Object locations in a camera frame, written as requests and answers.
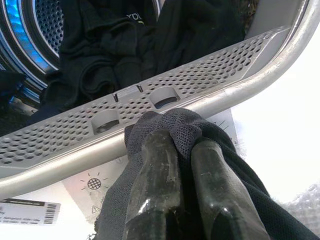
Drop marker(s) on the grey perforated lint filter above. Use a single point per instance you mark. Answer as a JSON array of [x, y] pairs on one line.
[[200, 75]]

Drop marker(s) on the clear bubble wrap sheet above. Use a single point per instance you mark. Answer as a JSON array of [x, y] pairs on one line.
[[305, 207]]

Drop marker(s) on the white barcode label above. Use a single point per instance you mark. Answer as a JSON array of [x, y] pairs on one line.
[[30, 212]]

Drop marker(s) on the white instruction sticker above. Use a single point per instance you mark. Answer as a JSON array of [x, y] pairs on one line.
[[85, 190]]

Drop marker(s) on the white tumble dryer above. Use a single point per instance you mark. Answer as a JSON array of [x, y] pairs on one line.
[[250, 90]]

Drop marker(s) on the perforated steel dryer drum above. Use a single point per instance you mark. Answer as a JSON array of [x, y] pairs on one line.
[[47, 22]]

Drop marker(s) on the black clothing pile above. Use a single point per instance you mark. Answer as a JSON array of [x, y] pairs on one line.
[[100, 50]]

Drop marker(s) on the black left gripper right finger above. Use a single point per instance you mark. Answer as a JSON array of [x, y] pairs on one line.
[[215, 190]]

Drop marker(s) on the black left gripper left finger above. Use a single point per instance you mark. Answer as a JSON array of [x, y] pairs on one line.
[[155, 175]]

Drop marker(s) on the black mesh garment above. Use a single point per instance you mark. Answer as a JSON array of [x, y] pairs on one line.
[[175, 122]]

